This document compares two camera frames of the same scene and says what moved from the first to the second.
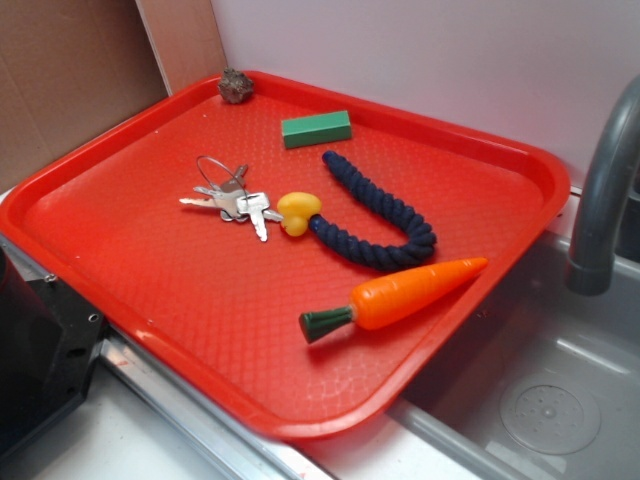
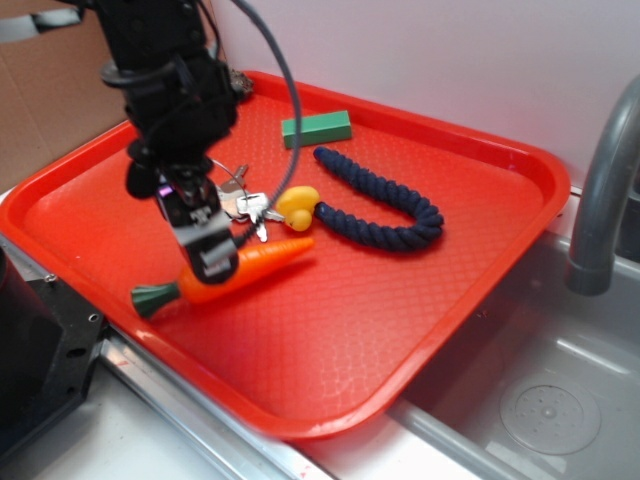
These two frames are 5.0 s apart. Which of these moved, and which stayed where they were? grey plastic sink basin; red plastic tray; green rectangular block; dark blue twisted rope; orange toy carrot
Moved: dark blue twisted rope; orange toy carrot
Stayed: grey plastic sink basin; green rectangular block; red plastic tray
